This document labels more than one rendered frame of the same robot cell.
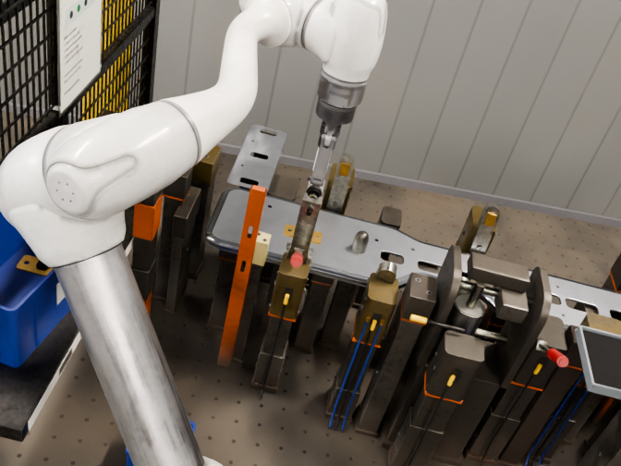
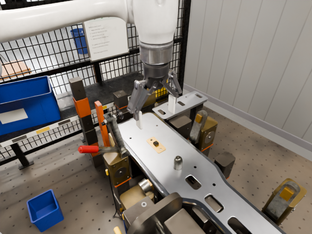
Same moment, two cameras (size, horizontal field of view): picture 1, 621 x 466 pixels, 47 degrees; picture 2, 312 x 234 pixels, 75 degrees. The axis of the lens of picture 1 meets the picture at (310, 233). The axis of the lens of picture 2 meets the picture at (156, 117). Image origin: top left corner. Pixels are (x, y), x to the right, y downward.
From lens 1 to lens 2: 1.09 m
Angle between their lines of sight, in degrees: 43
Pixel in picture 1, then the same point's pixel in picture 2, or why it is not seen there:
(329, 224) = (177, 146)
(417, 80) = not seen: outside the picture
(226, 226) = (125, 126)
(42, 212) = not seen: outside the picture
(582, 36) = not seen: outside the picture
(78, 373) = (70, 163)
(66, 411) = (51, 174)
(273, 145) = (194, 101)
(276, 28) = (119, 6)
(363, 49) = (144, 13)
